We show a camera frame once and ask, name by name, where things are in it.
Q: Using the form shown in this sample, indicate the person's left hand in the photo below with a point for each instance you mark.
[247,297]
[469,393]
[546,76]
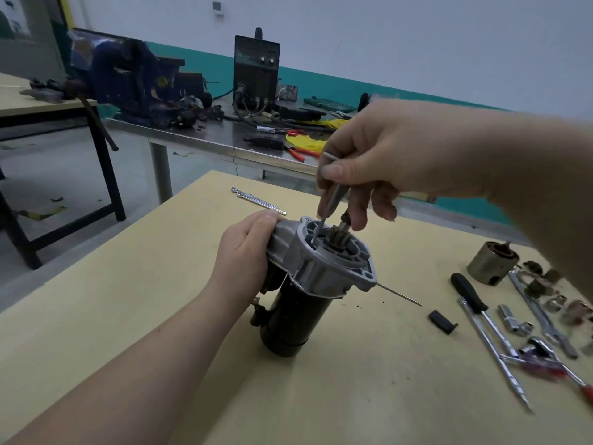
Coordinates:
[238,254]

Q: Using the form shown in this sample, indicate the person's right hand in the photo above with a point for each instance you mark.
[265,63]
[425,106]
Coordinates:
[407,148]

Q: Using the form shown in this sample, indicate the person's left fingers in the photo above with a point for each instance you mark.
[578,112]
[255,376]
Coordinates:
[265,218]

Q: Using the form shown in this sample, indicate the person's right thumb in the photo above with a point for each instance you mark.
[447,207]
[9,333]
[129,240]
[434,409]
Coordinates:
[340,169]

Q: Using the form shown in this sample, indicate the person's right middle finger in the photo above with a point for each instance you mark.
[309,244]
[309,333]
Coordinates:
[359,208]

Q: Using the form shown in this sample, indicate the grey metal punch tool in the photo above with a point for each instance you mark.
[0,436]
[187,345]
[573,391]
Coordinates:
[326,206]

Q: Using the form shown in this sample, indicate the black and grey starter motor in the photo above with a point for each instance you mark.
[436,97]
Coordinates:
[315,273]

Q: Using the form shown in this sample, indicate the person's right forearm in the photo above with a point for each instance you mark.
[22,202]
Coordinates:
[542,180]

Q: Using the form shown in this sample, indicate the person's left forearm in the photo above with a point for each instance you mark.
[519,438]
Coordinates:
[139,366]

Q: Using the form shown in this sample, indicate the long silver bolt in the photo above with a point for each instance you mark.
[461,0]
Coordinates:
[257,200]

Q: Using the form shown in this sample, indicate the yellow rubber gloves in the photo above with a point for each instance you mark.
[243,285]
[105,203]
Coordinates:
[305,143]

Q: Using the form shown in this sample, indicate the green tool case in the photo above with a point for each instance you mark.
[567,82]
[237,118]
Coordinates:
[330,104]

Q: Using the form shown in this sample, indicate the black hand tool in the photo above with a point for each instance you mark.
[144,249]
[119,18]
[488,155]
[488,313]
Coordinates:
[264,142]

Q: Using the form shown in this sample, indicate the thin metal rod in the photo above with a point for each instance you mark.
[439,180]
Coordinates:
[400,295]

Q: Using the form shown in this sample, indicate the steel workbench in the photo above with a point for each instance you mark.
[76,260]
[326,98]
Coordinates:
[199,134]

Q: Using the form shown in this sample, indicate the pile of black motor parts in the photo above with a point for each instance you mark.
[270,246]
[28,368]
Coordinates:
[194,113]

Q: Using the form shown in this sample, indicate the black welding machine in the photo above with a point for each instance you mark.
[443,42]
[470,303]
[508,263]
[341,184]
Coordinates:
[256,64]

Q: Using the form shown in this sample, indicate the small black plastic piece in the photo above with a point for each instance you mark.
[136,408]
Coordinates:
[442,321]

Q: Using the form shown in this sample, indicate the bronze cylindrical solenoid housing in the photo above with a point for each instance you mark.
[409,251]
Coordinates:
[489,264]

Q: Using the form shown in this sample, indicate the silver socket adapter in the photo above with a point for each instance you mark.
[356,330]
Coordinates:
[512,321]

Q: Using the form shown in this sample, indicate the long silver extension bar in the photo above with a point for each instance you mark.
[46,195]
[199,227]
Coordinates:
[495,354]

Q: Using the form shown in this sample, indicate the blue bench vise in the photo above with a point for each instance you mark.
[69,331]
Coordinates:
[123,74]

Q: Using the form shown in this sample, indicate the long silver wrench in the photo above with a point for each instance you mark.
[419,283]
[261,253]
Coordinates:
[539,312]

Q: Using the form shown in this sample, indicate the yellow scrap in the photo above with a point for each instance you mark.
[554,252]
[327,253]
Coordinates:
[41,212]

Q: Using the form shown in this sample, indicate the pile of small metal parts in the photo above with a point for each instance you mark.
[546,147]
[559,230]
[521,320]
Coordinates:
[563,301]

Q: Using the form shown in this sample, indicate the silver ratchet head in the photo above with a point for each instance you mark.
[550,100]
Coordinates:
[539,347]

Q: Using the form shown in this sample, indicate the grey metal tools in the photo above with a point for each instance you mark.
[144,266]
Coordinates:
[44,90]

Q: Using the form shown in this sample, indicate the grey metal cabinet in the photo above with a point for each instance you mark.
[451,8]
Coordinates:
[28,36]

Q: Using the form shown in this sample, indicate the grey wall switch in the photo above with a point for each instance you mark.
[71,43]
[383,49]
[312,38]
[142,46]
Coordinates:
[217,8]

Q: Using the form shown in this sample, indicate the wooden table with black frame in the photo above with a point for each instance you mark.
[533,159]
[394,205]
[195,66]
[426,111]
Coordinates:
[41,111]

